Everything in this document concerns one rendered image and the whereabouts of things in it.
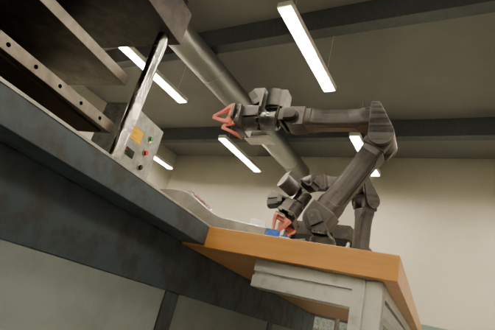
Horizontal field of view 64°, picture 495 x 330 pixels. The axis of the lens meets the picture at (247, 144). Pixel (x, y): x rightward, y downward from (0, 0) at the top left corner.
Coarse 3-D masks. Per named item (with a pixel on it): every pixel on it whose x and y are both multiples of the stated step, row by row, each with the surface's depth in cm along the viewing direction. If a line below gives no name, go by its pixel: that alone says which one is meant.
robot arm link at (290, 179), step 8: (288, 176) 140; (296, 176) 142; (280, 184) 140; (288, 184) 139; (296, 184) 140; (304, 184) 143; (312, 184) 142; (320, 184) 142; (288, 192) 140; (312, 192) 144
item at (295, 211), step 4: (296, 200) 140; (296, 204) 139; (300, 204) 139; (280, 208) 137; (284, 208) 136; (292, 208) 138; (296, 208) 138; (300, 208) 139; (304, 208) 141; (284, 212) 138; (288, 212) 136; (292, 212) 135; (296, 212) 138; (300, 212) 139; (288, 216) 139; (292, 216) 134; (296, 216) 138; (296, 220) 138; (296, 228) 142
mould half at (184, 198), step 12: (168, 192) 94; (180, 192) 94; (180, 204) 93; (192, 204) 93; (204, 216) 92; (216, 216) 91; (228, 228) 90; (240, 228) 90; (252, 228) 90; (264, 228) 90
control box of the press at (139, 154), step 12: (108, 108) 196; (120, 108) 194; (120, 120) 190; (144, 120) 202; (132, 132) 193; (144, 132) 202; (156, 132) 211; (96, 144) 187; (108, 144) 185; (132, 144) 194; (144, 144) 203; (156, 144) 212; (132, 156) 195; (144, 156) 204; (132, 168) 195; (144, 168) 204
